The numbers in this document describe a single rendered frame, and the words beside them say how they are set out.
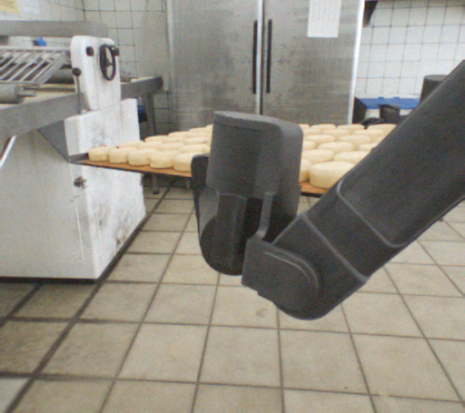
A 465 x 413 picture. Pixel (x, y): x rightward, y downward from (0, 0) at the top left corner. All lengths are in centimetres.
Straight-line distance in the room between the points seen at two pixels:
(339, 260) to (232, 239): 9
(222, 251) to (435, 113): 17
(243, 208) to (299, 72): 272
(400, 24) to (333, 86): 125
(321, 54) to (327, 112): 42
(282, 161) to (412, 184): 9
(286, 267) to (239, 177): 7
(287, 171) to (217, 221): 7
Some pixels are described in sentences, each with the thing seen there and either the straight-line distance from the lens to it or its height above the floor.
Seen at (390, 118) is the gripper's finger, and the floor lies 101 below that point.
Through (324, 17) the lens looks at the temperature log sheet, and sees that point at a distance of 300.
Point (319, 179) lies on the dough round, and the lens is 42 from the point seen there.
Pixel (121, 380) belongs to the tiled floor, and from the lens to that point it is 163.
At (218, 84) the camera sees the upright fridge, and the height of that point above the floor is 91.
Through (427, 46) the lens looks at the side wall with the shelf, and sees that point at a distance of 416.
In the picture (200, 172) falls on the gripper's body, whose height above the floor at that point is 101.
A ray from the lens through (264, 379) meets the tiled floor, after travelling 158.
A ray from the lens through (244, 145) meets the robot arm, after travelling 28.
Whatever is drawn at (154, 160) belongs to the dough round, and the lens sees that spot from 59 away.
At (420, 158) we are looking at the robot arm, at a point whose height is 107.
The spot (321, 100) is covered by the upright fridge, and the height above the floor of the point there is 79.
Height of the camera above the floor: 112
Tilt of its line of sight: 18 degrees down
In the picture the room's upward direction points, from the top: straight up
